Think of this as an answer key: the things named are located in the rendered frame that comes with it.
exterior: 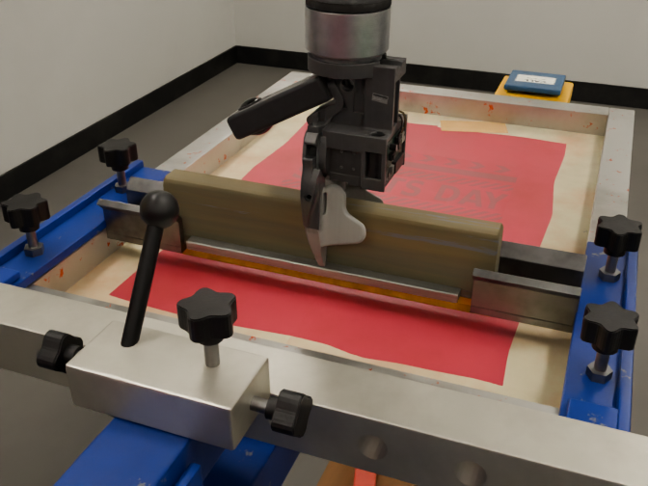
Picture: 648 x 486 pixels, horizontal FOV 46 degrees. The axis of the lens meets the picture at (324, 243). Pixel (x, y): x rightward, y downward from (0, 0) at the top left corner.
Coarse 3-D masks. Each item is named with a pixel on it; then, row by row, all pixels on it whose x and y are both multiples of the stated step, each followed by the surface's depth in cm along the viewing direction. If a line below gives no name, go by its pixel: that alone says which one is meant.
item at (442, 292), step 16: (192, 240) 82; (208, 240) 82; (240, 256) 80; (256, 256) 80; (272, 256) 79; (288, 256) 79; (304, 272) 78; (320, 272) 77; (336, 272) 77; (352, 272) 76; (368, 272) 76; (384, 288) 76; (400, 288) 75; (416, 288) 74; (432, 288) 74; (448, 288) 74
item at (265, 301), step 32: (416, 128) 122; (288, 160) 111; (160, 256) 87; (192, 256) 87; (128, 288) 81; (160, 288) 81; (192, 288) 81; (224, 288) 81; (256, 288) 81; (288, 288) 81; (320, 288) 81; (256, 320) 76; (288, 320) 76
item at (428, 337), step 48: (432, 144) 117; (480, 144) 117; (528, 144) 117; (528, 192) 102; (528, 240) 90; (336, 288) 81; (336, 336) 74; (384, 336) 74; (432, 336) 74; (480, 336) 74
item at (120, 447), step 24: (120, 432) 50; (144, 432) 50; (168, 432) 50; (96, 456) 48; (120, 456) 48; (144, 456) 48; (168, 456) 48; (192, 456) 50; (216, 456) 54; (72, 480) 47; (96, 480) 47; (120, 480) 47; (144, 480) 47; (168, 480) 48
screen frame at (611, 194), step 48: (432, 96) 127; (480, 96) 125; (192, 144) 107; (240, 144) 114; (624, 144) 107; (624, 192) 94; (96, 240) 84; (48, 288) 75; (240, 336) 68; (432, 384) 62
